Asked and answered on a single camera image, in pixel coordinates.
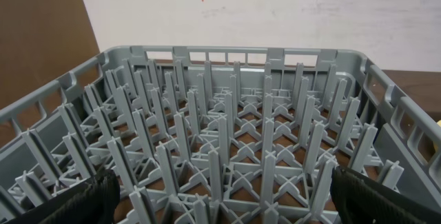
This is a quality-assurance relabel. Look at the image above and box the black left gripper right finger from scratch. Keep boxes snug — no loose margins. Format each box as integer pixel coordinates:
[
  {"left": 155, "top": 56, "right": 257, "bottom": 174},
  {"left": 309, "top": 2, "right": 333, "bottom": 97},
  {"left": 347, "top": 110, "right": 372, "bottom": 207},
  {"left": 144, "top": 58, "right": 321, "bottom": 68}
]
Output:
[{"left": 330, "top": 166, "right": 440, "bottom": 224}]

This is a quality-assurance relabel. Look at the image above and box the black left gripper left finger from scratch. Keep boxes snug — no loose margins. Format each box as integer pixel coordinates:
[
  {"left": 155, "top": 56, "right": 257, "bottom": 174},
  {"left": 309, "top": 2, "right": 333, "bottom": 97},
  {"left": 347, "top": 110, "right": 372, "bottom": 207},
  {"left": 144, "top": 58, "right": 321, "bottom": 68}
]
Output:
[{"left": 7, "top": 169, "right": 120, "bottom": 224}]

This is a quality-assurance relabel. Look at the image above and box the grey plastic dishwasher rack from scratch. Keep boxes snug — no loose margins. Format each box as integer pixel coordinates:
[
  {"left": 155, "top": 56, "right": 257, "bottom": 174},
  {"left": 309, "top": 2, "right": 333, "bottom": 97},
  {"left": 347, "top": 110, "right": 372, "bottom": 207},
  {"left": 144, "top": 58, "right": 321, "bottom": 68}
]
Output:
[{"left": 1, "top": 46, "right": 440, "bottom": 223}]

